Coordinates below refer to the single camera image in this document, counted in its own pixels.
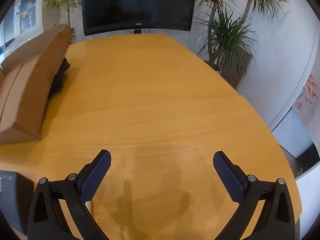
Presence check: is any cardboard box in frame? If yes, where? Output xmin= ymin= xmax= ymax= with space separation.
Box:
xmin=0 ymin=24 xmax=73 ymax=145

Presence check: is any grey glass door cabinet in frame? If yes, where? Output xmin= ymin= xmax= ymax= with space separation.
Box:
xmin=0 ymin=0 xmax=43 ymax=58

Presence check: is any black product box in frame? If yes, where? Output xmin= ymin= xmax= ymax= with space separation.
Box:
xmin=0 ymin=170 xmax=34 ymax=236

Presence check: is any tall palm-like plant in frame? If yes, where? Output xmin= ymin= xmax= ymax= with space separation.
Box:
xmin=194 ymin=0 xmax=292 ymax=73

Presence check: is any dark low furniture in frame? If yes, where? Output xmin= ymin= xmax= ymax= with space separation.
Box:
xmin=280 ymin=142 xmax=320 ymax=178

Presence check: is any lotus flower wall poster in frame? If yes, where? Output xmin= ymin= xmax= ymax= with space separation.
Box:
xmin=292 ymin=74 xmax=320 ymax=143

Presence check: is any woven grey planter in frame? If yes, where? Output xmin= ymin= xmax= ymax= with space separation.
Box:
xmin=204 ymin=52 xmax=253 ymax=89

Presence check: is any black flat screen monitor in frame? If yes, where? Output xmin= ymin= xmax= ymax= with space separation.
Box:
xmin=82 ymin=0 xmax=198 ymax=36

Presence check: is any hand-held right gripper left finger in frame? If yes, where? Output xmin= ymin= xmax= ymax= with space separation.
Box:
xmin=27 ymin=149 xmax=112 ymax=240

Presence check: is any black object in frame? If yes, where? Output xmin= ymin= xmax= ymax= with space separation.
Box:
xmin=49 ymin=57 xmax=71 ymax=98

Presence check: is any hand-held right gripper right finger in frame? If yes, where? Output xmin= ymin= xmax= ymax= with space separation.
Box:
xmin=213 ymin=151 xmax=297 ymax=240

